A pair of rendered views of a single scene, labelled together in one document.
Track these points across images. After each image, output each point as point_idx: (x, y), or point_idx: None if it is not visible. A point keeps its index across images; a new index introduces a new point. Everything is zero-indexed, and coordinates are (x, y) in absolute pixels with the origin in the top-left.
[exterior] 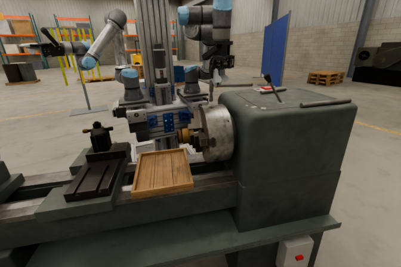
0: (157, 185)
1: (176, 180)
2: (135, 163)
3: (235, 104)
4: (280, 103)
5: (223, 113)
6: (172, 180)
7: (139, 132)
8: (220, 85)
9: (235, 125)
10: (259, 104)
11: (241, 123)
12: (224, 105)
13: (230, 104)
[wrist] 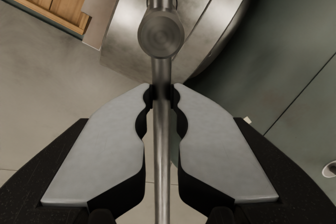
0: None
1: None
2: None
3: (256, 62)
4: (324, 172)
5: (173, 65)
6: None
7: None
8: (155, 132)
9: (194, 78)
10: (276, 143)
11: (175, 122)
12: (224, 27)
13: (264, 23)
